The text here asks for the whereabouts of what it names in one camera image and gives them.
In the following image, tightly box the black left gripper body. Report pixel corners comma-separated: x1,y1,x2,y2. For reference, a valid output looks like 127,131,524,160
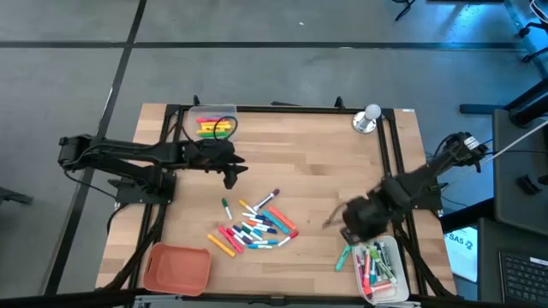
183,139,236,172

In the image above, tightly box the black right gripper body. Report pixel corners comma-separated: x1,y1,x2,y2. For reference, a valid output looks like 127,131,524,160
340,190,402,243

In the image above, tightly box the green Expo dry-erase marker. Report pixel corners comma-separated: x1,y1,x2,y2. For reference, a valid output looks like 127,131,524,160
368,246,389,279
376,252,397,284

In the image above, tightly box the yellow cap mini marker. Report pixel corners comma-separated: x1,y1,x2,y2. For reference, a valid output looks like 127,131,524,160
238,198,259,216

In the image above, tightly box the orange Expo dry-erase marker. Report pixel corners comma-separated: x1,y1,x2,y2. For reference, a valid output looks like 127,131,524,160
363,250,372,296

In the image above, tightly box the red Expo dry-erase marker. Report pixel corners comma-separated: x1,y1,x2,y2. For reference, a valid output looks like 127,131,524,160
363,281,394,296

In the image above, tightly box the red cap mini marker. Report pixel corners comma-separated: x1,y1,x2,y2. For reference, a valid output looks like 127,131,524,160
277,230,300,248
225,228,247,246

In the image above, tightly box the mint green highlighter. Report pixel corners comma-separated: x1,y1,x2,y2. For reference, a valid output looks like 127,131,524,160
334,245,353,273

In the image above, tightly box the clear plastic bin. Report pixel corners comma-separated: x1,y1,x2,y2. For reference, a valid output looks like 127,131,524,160
187,104,239,142

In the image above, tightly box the white plastic bin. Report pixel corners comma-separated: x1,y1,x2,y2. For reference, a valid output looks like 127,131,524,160
350,234,411,305

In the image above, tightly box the white printed paper sign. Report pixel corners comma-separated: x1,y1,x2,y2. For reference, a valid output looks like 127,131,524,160
444,225,480,283

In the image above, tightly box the white bulb chrome lamp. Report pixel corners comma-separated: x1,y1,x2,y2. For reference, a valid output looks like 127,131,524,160
352,103,383,135

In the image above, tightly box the terracotta orange plastic tray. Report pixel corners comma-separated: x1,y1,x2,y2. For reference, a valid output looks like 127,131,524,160
142,242,213,297

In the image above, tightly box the grey desk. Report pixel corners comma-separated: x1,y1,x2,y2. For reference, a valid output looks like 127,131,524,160
491,108,548,226

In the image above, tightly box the small black desk device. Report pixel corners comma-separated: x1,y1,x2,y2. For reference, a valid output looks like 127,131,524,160
516,174,543,196

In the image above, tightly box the black laptop keyboard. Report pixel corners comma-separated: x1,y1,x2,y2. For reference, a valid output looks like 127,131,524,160
498,251,548,305

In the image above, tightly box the black floor stand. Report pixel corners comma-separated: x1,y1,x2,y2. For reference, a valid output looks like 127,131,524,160
460,79,548,129

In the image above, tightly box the black floor object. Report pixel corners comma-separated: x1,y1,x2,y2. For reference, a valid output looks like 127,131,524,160
0,187,34,206

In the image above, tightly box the black chair base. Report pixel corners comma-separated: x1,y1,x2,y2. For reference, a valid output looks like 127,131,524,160
392,0,417,22
515,19,548,64

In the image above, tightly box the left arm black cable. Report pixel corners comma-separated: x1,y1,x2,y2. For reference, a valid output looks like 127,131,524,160
182,114,240,149

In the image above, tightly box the white cable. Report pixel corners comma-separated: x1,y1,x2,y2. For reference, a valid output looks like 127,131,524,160
487,119,548,160

